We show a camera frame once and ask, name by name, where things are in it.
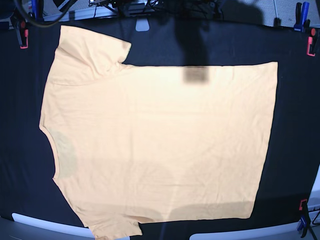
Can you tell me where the blue clamp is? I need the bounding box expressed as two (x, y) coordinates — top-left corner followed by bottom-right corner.
(293, 1), (310, 32)
(31, 0), (44, 22)

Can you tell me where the red clamp far left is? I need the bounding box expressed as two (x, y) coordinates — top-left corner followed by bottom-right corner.
(14, 20), (29, 49)

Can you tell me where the blue clamp far right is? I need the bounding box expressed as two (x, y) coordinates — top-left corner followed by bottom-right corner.
(293, 1), (310, 32)

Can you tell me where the red clamp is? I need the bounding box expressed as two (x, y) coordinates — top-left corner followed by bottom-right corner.
(14, 20), (29, 49)
(297, 199), (311, 238)
(306, 28), (317, 57)

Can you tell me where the black looping cable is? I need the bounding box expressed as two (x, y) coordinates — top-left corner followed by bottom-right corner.
(14, 0), (76, 28)

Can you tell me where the blue clamp far left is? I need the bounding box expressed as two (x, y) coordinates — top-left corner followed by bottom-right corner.
(31, 0), (44, 22)

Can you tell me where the red clamp far right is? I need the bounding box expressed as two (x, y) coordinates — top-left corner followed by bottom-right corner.
(306, 28), (317, 57)

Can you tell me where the black cable bundle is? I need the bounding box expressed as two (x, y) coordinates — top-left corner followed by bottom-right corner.
(87, 0), (226, 18)

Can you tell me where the red clamp near right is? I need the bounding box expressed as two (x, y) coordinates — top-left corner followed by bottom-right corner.
(297, 199), (311, 238)

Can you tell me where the black table cloth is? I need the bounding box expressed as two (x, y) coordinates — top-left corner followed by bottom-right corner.
(0, 18), (320, 240)

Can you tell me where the orange t-shirt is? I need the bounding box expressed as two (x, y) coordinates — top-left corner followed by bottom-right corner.
(39, 25), (278, 240)

